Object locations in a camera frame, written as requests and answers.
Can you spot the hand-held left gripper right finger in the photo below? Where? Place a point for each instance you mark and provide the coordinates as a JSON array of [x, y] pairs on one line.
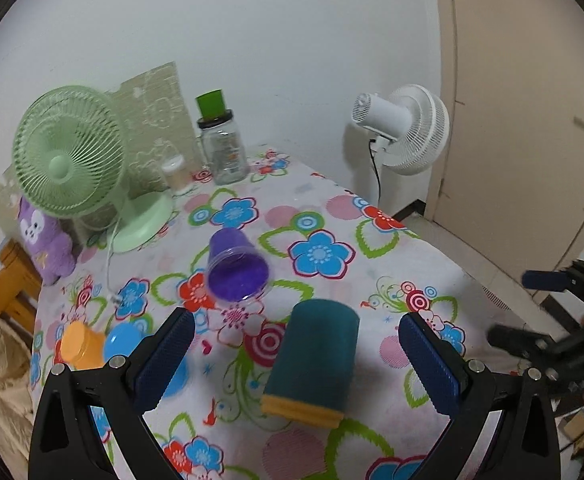
[[429, 367]]

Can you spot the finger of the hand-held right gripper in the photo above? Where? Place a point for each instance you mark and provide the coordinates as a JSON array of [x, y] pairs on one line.
[[514, 336], [547, 280]]

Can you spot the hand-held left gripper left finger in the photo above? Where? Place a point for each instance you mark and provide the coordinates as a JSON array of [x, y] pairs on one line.
[[164, 360]]

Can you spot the teal cup with yellow rim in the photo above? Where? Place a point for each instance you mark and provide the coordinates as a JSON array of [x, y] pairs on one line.
[[317, 355]]

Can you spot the orange plastic cup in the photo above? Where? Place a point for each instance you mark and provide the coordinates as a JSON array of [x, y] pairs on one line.
[[81, 345]]

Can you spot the purple plastic cup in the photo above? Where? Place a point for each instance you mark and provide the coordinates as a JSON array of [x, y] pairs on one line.
[[237, 270]]

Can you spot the small clear plastic cup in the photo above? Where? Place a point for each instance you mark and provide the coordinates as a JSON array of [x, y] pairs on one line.
[[178, 175]]

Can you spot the cardboard box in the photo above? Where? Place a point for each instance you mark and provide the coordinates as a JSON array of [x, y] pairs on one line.
[[578, 424]]

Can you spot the floral tablecloth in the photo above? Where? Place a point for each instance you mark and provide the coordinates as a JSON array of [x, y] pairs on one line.
[[322, 260]]

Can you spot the purple plush toy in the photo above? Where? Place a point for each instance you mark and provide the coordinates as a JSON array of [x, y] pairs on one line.
[[47, 247]]

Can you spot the wooden chair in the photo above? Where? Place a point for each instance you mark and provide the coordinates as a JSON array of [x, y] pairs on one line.
[[17, 272]]

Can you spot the beige door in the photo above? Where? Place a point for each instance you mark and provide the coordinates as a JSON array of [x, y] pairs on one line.
[[512, 110]]

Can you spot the white standing fan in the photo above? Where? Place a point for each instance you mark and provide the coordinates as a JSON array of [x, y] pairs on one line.
[[407, 125]]

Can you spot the glass jar with green lid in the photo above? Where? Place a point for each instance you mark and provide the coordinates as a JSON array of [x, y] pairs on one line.
[[222, 150]]

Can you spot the green desk fan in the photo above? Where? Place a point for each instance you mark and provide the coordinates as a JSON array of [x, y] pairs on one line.
[[67, 165]]

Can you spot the green patterned board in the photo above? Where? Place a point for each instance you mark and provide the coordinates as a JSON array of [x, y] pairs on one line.
[[157, 105]]

